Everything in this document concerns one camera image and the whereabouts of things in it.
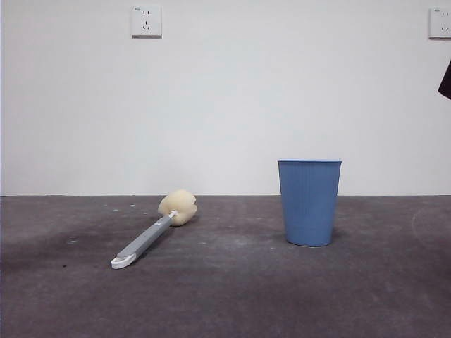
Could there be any blue ribbed plastic cup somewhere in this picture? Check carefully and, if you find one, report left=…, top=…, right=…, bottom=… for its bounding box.
left=276, top=158, right=343, bottom=247

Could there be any white wall socket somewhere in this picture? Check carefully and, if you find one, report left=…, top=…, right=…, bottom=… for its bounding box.
left=428, top=7, right=451, bottom=40
left=131, top=4, right=163, bottom=39

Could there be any sponge cup brush grey handle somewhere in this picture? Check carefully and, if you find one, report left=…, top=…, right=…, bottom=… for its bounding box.
left=110, top=189, right=198, bottom=271

